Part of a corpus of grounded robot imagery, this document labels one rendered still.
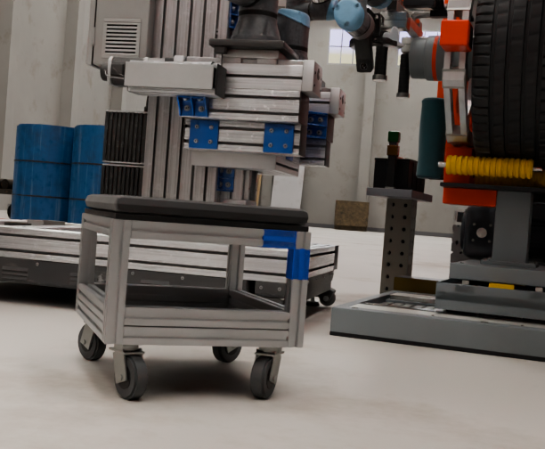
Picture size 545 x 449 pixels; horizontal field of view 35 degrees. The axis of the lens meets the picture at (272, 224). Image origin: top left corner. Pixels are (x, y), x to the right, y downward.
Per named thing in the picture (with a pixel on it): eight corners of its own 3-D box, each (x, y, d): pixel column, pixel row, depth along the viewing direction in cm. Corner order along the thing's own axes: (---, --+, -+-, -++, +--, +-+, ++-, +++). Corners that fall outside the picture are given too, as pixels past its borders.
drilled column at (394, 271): (403, 308, 328) (412, 200, 327) (378, 306, 331) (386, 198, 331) (409, 306, 337) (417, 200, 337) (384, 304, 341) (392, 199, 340)
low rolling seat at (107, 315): (70, 355, 178) (82, 193, 177) (235, 358, 190) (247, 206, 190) (101, 404, 138) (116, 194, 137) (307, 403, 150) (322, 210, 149)
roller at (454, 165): (540, 178, 241) (542, 158, 241) (436, 173, 251) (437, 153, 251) (541, 180, 246) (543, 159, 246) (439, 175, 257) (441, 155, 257)
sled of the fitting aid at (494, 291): (566, 326, 231) (569, 290, 231) (434, 312, 243) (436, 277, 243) (570, 311, 278) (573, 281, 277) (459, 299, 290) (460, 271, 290)
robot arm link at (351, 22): (361, -7, 216) (360, 27, 216) (372, 4, 226) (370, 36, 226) (332, -5, 219) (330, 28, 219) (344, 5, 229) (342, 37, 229)
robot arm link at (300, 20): (299, 44, 294) (302, 4, 294) (264, 44, 300) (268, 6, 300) (313, 51, 305) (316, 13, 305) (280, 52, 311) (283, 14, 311)
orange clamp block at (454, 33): (471, 52, 236) (467, 45, 228) (443, 52, 239) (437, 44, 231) (473, 27, 236) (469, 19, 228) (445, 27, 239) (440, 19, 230)
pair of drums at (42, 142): (34, 230, 807) (41, 128, 806) (159, 240, 770) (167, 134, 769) (-18, 229, 730) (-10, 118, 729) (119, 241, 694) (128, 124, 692)
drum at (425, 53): (475, 77, 255) (479, 30, 255) (405, 76, 263) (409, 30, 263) (481, 85, 269) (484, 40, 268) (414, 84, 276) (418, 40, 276)
